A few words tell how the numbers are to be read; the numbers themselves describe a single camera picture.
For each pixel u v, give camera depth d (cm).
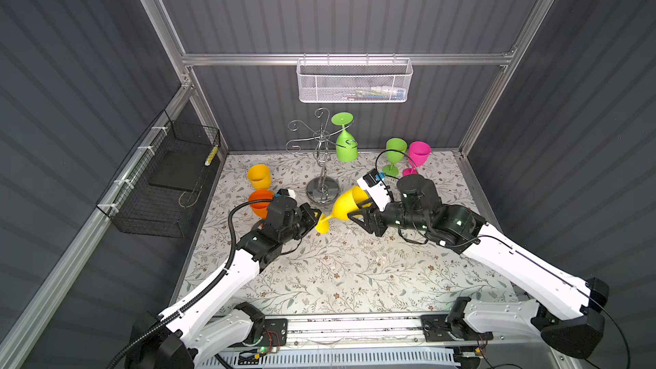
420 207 49
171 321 40
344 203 68
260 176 99
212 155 82
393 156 104
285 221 60
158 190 72
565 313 40
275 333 72
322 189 104
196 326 41
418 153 100
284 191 73
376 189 56
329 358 70
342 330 76
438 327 73
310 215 68
